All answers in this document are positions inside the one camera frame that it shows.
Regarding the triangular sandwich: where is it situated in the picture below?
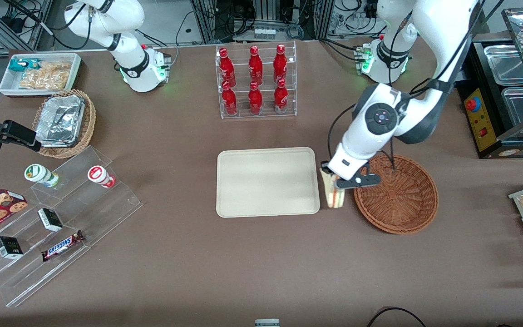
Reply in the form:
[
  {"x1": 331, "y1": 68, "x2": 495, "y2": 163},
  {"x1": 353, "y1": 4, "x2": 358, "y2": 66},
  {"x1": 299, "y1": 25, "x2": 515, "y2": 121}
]
[{"x1": 320, "y1": 167, "x2": 346, "y2": 209}]

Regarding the beige rectangular tray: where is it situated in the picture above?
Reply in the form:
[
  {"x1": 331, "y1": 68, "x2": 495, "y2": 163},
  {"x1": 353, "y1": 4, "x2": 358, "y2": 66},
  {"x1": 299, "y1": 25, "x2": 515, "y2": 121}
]
[{"x1": 216, "y1": 147, "x2": 321, "y2": 218}]

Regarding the light wicker basket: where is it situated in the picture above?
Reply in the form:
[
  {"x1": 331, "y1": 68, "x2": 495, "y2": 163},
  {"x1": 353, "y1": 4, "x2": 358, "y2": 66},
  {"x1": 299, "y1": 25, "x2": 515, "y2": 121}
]
[{"x1": 32, "y1": 89, "x2": 97, "y2": 159}]

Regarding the brown round wicker basket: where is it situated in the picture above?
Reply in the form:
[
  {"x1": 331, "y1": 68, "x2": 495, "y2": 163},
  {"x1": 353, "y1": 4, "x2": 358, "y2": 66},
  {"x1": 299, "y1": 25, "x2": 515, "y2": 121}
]
[{"x1": 353, "y1": 154, "x2": 439, "y2": 235}]

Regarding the green lid yogurt cup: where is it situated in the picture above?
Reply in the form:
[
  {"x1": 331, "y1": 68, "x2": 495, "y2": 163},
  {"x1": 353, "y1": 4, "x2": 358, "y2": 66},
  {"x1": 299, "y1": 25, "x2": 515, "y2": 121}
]
[{"x1": 24, "y1": 163, "x2": 60, "y2": 188}]

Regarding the aluminium foil containers stack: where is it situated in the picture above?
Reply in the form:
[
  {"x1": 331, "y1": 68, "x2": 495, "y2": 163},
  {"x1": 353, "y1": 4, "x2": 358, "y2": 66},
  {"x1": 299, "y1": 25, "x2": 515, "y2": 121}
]
[{"x1": 35, "y1": 95, "x2": 86, "y2": 147}]

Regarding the white rectangular snack bin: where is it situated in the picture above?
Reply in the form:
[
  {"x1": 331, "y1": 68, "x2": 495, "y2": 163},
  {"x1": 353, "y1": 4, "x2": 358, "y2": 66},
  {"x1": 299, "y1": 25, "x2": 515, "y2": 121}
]
[{"x1": 0, "y1": 53, "x2": 83, "y2": 98}]

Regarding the clear bag of crackers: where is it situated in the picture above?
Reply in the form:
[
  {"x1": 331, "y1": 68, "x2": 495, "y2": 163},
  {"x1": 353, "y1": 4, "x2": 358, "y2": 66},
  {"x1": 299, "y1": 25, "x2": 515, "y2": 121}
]
[
  {"x1": 38, "y1": 61, "x2": 72, "y2": 74},
  {"x1": 18, "y1": 69, "x2": 70, "y2": 91}
]

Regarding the green snack packet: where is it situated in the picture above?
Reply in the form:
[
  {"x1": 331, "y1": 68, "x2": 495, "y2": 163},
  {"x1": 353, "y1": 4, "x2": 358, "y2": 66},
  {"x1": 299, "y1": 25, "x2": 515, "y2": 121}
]
[{"x1": 8, "y1": 58, "x2": 42, "y2": 73}]

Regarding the red lid yogurt cup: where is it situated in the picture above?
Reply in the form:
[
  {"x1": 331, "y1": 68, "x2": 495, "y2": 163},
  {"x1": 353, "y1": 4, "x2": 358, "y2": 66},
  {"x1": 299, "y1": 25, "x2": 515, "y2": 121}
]
[{"x1": 87, "y1": 165, "x2": 116, "y2": 188}]

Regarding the clear acrylic bottle rack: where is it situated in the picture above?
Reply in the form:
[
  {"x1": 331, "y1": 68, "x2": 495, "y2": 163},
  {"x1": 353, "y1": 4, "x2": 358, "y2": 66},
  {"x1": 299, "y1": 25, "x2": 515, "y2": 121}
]
[{"x1": 215, "y1": 41, "x2": 297, "y2": 119}]

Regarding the red soda bottle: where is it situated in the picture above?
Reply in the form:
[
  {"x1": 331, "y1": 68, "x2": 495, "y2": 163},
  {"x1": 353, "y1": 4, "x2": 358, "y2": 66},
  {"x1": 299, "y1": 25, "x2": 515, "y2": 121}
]
[
  {"x1": 248, "y1": 81, "x2": 263, "y2": 115},
  {"x1": 248, "y1": 45, "x2": 264, "y2": 85},
  {"x1": 273, "y1": 44, "x2": 288, "y2": 84},
  {"x1": 222, "y1": 81, "x2": 238, "y2": 116},
  {"x1": 273, "y1": 79, "x2": 289, "y2": 114},
  {"x1": 218, "y1": 48, "x2": 237, "y2": 87}
]

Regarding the small black white box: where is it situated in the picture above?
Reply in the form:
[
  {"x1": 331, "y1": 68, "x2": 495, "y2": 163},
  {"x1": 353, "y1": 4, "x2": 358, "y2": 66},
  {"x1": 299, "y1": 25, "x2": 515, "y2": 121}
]
[
  {"x1": 38, "y1": 208, "x2": 63, "y2": 232},
  {"x1": 0, "y1": 236, "x2": 24, "y2": 259}
]

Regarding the clear acrylic stepped display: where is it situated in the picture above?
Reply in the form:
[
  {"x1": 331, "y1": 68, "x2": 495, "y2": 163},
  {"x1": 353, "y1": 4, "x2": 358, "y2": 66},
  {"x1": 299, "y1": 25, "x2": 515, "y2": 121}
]
[{"x1": 0, "y1": 145, "x2": 144, "y2": 308}]

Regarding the Snickers chocolate bar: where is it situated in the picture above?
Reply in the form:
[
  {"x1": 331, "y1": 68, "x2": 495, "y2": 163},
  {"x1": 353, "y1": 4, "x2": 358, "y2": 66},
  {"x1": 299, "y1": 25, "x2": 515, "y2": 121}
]
[{"x1": 41, "y1": 230, "x2": 85, "y2": 262}]

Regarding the black yellow food warmer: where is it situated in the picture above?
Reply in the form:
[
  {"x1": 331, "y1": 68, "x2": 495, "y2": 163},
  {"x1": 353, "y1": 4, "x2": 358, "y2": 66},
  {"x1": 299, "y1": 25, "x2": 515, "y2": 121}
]
[{"x1": 459, "y1": 7, "x2": 523, "y2": 159}]

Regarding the white power strip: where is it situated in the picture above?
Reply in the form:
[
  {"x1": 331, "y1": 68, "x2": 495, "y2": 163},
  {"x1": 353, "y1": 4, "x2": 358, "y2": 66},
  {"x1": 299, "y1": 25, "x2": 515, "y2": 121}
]
[{"x1": 233, "y1": 28, "x2": 275, "y2": 40}]

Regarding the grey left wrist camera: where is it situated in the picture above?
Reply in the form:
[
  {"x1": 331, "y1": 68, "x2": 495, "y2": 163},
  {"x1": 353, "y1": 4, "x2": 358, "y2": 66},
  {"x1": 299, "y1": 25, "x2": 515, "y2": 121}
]
[{"x1": 346, "y1": 166, "x2": 381, "y2": 189}]

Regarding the black floor cable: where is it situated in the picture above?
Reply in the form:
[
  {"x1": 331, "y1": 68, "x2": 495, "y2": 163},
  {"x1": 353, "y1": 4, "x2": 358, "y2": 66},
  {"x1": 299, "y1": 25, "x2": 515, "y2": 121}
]
[{"x1": 367, "y1": 307, "x2": 428, "y2": 327}]

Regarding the aluminium frame rack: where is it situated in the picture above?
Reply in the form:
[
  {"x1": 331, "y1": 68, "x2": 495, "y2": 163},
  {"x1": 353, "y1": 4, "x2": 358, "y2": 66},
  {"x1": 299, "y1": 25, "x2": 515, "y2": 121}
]
[{"x1": 189, "y1": 0, "x2": 335, "y2": 42}]

